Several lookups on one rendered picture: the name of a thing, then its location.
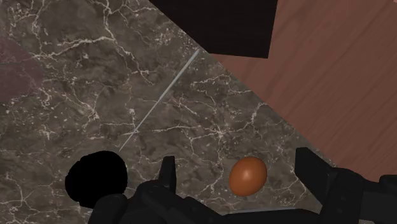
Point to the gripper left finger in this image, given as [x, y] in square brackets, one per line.
[167, 173]

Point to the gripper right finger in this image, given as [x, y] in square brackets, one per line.
[338, 192]

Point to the black round object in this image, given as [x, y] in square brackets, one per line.
[96, 176]

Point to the brown egg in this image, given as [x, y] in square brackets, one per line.
[248, 176]

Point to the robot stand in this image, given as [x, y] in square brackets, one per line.
[223, 24]

